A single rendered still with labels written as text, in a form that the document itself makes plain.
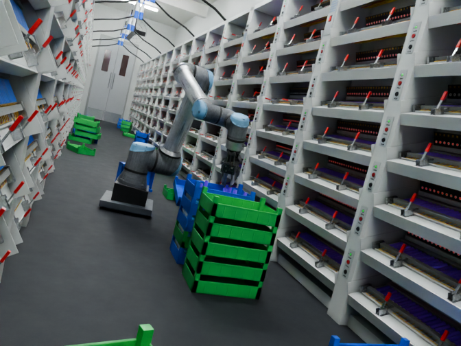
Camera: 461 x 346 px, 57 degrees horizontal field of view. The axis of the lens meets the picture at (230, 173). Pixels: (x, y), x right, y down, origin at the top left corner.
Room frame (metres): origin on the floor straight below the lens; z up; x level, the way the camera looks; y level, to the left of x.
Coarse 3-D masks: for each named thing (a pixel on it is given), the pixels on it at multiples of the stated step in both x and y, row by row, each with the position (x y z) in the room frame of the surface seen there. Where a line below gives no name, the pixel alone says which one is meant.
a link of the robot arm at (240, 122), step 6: (234, 114) 2.03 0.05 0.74; (240, 114) 2.05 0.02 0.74; (228, 120) 2.05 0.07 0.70; (234, 120) 2.00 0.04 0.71; (240, 120) 1.99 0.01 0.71; (246, 120) 2.01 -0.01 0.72; (228, 126) 2.04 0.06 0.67; (234, 126) 2.00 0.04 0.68; (240, 126) 2.00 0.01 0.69; (246, 126) 2.01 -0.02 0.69; (228, 132) 2.03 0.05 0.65; (234, 132) 2.01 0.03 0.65; (240, 132) 2.01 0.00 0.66; (246, 132) 2.04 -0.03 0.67; (228, 138) 2.03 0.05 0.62; (234, 138) 2.01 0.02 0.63; (240, 138) 2.02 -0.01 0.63
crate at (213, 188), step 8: (192, 184) 1.97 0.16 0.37; (208, 184) 2.14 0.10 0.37; (216, 184) 2.15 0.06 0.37; (240, 184) 2.18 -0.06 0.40; (192, 192) 1.94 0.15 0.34; (200, 192) 1.92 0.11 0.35; (208, 192) 1.94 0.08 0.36; (216, 192) 1.95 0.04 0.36; (224, 192) 1.96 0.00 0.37; (232, 192) 2.18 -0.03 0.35; (240, 192) 2.18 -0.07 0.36
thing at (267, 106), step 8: (264, 96) 2.99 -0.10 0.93; (272, 96) 3.01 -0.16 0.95; (280, 96) 3.03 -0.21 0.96; (296, 96) 2.92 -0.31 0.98; (304, 96) 2.81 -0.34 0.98; (264, 104) 2.96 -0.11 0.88; (272, 104) 2.83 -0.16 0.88; (280, 104) 2.72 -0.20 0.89; (288, 104) 2.66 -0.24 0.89; (288, 112) 2.62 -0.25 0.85; (296, 112) 2.51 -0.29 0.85
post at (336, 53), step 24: (336, 24) 2.34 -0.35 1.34; (360, 24) 2.39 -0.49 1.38; (336, 48) 2.35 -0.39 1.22; (360, 48) 2.40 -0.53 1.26; (312, 96) 2.36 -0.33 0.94; (312, 120) 2.35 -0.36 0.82; (336, 120) 2.40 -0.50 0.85; (288, 168) 2.41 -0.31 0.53; (288, 192) 2.34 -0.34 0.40; (312, 192) 2.39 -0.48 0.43; (288, 216) 2.35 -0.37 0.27
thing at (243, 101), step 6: (258, 90) 3.58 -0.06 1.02; (234, 96) 3.65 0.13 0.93; (240, 96) 3.67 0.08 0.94; (246, 96) 3.69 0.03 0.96; (258, 96) 3.08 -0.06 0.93; (234, 102) 3.58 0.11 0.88; (240, 102) 3.43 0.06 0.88; (246, 102) 3.30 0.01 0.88; (252, 102) 3.19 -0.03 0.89; (252, 108) 3.19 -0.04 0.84
